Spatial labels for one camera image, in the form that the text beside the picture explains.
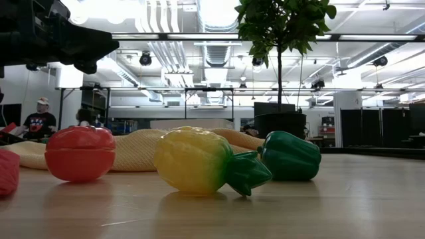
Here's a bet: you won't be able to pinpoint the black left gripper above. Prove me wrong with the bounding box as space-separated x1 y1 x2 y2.
0 0 121 75

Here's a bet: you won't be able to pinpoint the red toy tomato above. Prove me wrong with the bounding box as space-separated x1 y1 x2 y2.
44 125 117 183

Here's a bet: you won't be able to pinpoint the yellow toy pineapple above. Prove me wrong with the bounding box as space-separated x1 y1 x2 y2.
153 125 274 197

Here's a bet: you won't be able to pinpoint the dark green toy pepper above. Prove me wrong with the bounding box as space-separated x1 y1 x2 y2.
258 130 322 182

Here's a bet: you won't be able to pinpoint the black ceiling spotlight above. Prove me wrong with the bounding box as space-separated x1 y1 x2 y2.
139 50 153 67
373 55 389 68

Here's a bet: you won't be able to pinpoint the person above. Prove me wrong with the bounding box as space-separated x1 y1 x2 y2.
75 108 98 129
13 96 58 141

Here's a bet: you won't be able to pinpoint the orange cloth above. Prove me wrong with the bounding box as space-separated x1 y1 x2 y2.
0 127 266 173

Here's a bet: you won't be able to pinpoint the small red bar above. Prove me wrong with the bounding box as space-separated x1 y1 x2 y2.
0 121 18 135

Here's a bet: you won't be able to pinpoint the red cloth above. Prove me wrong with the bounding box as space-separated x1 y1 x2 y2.
0 148 21 197

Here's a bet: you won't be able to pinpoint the black monitor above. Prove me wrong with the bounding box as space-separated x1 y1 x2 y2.
254 102 297 116

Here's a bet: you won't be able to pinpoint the green leafy plant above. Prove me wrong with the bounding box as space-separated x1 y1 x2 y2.
234 0 338 114

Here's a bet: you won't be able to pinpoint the black plant pot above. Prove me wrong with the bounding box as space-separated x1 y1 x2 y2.
254 112 308 140

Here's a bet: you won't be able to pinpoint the black partition panels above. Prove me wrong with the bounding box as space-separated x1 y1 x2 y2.
339 107 411 149

